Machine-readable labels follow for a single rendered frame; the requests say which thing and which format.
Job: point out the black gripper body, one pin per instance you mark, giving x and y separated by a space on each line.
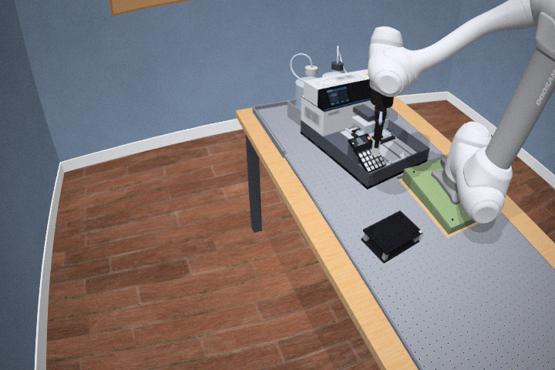
381 102

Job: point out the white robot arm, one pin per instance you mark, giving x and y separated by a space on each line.
478 165

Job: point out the grey l-shaped raised edge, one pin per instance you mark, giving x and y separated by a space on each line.
267 130

